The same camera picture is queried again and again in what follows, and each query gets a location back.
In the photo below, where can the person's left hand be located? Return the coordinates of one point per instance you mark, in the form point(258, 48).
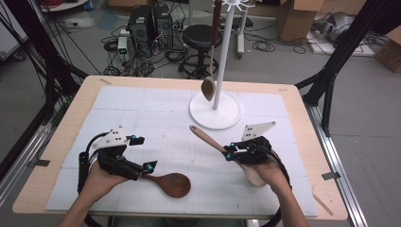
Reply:
point(99, 183)

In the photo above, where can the thin wooden stick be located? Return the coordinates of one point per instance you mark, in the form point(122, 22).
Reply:
point(323, 205)

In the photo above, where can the dark wooden spoon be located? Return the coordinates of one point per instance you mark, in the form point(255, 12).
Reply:
point(176, 186)

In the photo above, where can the white stand leg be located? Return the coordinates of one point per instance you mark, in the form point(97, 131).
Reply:
point(241, 34)

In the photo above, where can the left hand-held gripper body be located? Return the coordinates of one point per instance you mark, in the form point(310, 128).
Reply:
point(118, 160)

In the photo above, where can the white board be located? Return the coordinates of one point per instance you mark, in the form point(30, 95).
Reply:
point(327, 48)

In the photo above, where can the person's right hand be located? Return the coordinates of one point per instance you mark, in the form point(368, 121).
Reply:
point(274, 176)

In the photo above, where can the cardboard box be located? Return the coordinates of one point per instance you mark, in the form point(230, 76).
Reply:
point(296, 22)
point(389, 52)

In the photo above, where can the aluminium rail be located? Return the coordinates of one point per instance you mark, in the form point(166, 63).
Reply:
point(22, 160)
point(337, 157)

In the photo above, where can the grey tape strip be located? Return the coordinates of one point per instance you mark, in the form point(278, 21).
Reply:
point(39, 163)
point(331, 176)

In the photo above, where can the white foam mat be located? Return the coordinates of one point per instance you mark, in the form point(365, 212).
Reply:
point(151, 110)

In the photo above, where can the grey bundle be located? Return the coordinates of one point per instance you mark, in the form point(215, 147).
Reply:
point(334, 25)

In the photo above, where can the light wooden spatula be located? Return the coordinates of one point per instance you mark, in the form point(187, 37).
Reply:
point(205, 137)

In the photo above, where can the round white table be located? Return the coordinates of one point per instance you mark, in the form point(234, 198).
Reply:
point(67, 5)

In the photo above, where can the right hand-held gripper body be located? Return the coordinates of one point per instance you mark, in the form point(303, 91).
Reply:
point(253, 153)

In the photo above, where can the white power unit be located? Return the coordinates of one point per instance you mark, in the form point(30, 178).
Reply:
point(123, 44)

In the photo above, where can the black metal frame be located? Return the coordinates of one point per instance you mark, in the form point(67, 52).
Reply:
point(47, 63)
point(340, 53)

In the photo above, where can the black round stool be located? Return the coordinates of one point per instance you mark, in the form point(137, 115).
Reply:
point(198, 36)

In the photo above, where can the black computer tower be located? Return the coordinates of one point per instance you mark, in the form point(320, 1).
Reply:
point(163, 25)
point(140, 26)

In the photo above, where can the white hook rack stand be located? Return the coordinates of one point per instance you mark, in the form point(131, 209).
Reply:
point(220, 113)

